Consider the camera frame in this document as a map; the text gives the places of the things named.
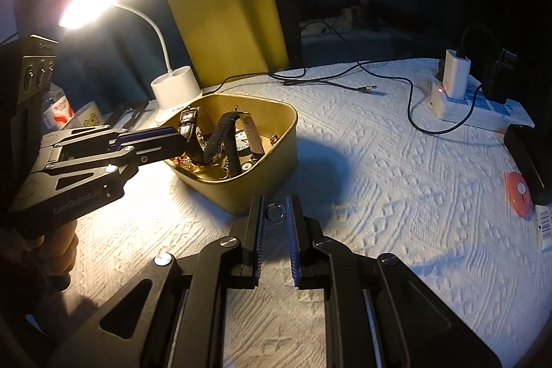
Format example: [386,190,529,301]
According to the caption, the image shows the white printed mug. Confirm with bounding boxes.
[71,101,104,129]

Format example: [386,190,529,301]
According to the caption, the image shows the white desk lamp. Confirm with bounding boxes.
[58,0,203,125]

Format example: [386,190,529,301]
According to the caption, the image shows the white textured cloth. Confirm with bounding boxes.
[26,58,552,368]

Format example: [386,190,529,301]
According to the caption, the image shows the small metal ring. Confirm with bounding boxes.
[266,203,285,225]

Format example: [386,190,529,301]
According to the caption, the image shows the tan paper box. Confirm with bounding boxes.
[164,92,298,218]

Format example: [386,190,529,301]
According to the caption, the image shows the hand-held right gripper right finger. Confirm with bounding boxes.
[287,195,503,368]

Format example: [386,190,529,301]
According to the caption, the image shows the white tube with barcode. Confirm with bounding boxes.
[535,204,552,241]

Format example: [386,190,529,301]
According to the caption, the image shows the dark teal curtain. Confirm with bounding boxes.
[0,0,182,110]

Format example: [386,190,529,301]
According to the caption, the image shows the black cable with metal plug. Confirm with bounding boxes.
[269,72,379,93]

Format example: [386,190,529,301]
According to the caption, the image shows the white charger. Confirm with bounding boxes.
[442,49,471,101]

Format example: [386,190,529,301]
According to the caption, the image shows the black lamp cable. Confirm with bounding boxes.
[211,66,309,95]

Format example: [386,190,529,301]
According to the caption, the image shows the brown strap wristwatch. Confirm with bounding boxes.
[178,108,208,166]

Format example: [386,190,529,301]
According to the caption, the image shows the heap of watches and chains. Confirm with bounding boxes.
[170,105,281,181]

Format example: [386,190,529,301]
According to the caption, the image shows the person's left hand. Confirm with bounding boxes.
[21,218,80,280]

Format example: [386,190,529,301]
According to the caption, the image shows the clear plastic water bottle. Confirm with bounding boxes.
[41,83,72,131]

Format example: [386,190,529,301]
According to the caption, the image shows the black charger cable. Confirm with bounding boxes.
[302,60,484,135]

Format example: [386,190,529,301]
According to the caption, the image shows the black flat box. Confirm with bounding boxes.
[504,126,550,205]

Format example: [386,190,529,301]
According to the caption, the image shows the pink round case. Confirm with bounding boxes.
[505,172,538,217]

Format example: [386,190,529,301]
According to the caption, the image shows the black power adapter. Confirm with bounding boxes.
[483,49,518,103]

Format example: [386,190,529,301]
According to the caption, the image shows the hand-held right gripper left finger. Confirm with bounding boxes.
[39,195,265,368]

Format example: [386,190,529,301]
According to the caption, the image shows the yellow curtain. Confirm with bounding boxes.
[144,0,289,93]

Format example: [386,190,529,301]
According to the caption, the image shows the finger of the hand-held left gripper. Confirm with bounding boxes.
[56,126,190,159]
[43,146,186,196]

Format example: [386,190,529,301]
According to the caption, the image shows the white power strip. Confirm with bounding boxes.
[427,79,535,131]

